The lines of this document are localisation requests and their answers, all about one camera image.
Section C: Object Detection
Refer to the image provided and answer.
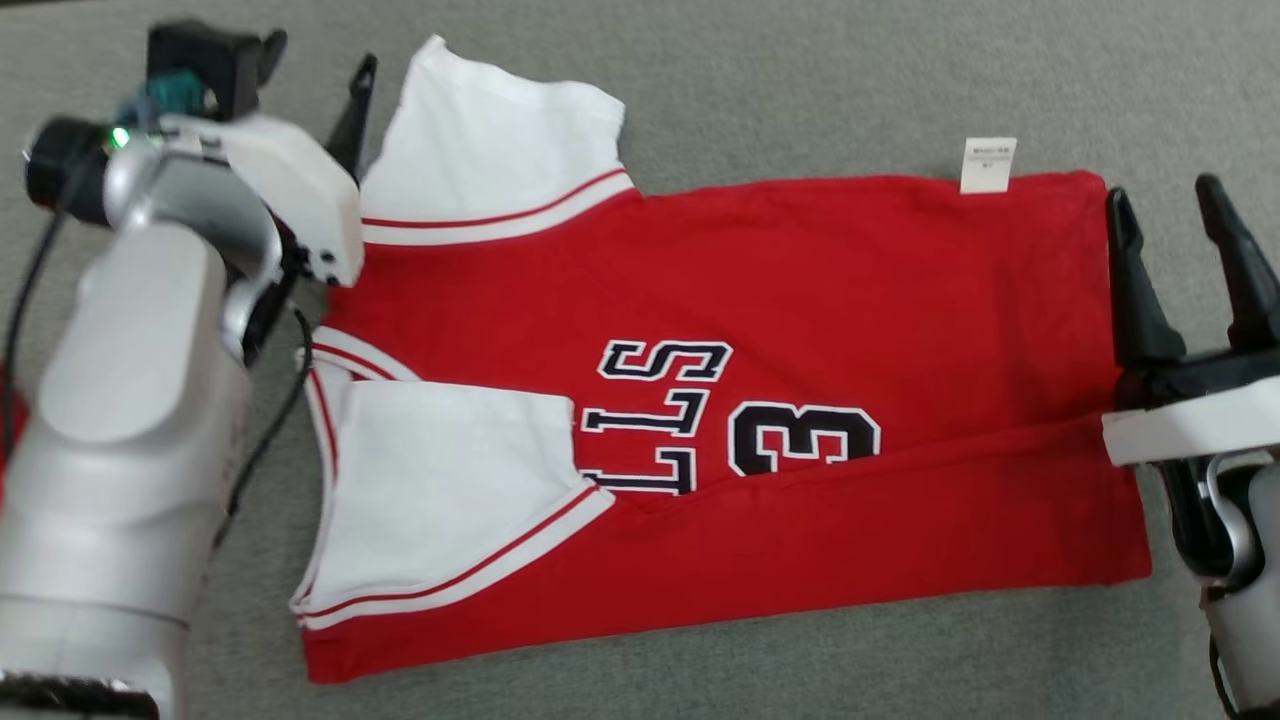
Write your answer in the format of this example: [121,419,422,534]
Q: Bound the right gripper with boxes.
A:
[1100,175,1280,467]

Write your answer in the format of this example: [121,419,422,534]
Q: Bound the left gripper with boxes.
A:
[160,30,379,288]

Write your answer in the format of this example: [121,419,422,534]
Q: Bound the red basketball jersey white sleeves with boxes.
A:
[290,35,1153,686]

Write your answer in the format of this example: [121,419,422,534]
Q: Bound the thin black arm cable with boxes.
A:
[212,308,316,551]

